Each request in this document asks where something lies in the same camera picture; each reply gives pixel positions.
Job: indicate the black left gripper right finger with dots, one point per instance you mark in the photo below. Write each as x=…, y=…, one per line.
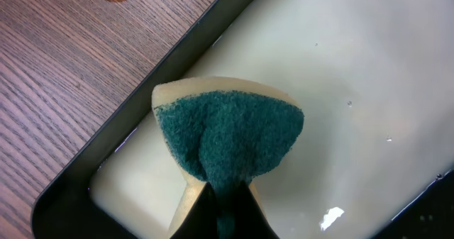
x=250, y=222

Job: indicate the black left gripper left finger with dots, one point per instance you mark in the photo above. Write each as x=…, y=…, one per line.
x=196, y=214

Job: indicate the green yellow sponge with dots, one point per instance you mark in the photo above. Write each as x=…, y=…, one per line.
x=224, y=131

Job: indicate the black metal water tray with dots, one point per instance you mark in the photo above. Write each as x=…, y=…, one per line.
x=374, y=79

